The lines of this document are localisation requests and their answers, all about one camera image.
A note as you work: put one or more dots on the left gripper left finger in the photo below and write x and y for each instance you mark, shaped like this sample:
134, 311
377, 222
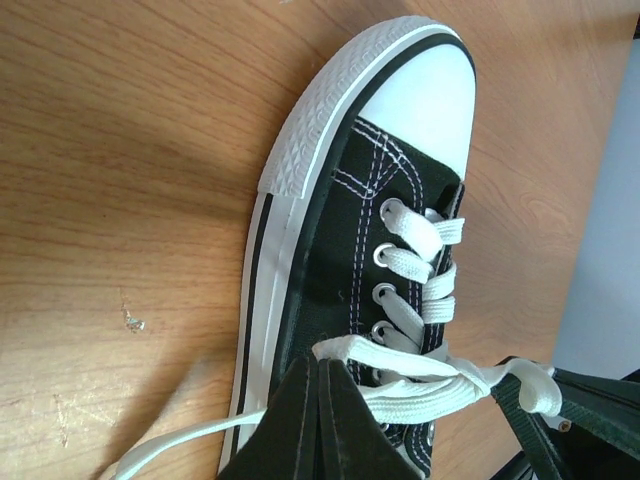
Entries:
283, 445

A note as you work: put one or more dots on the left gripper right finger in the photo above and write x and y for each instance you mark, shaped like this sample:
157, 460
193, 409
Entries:
350, 443

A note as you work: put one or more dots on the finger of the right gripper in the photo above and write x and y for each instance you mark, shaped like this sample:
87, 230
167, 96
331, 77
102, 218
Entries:
539, 457
606, 408

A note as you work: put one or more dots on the white shoelace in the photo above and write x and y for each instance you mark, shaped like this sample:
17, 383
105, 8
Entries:
417, 388

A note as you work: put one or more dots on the black white canvas sneaker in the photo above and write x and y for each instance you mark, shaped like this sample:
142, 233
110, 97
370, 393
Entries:
357, 208

